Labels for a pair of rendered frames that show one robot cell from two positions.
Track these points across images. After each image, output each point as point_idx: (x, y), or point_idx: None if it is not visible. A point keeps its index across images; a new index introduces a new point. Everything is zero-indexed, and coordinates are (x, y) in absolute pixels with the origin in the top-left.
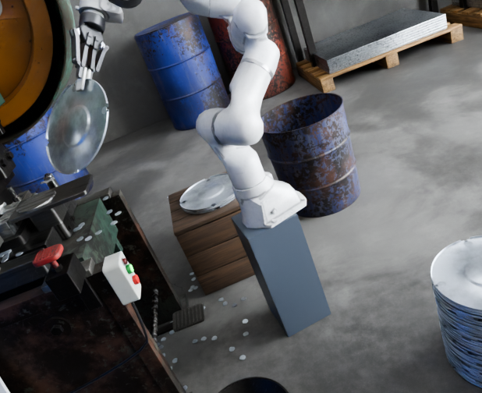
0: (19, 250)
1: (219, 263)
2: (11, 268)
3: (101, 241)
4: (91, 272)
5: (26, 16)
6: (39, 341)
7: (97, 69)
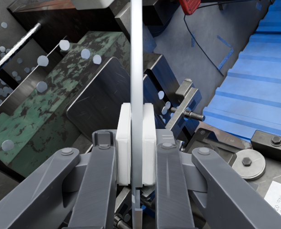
0: (156, 104)
1: None
2: (174, 76)
3: (57, 85)
4: (128, 2)
5: None
6: None
7: (72, 150)
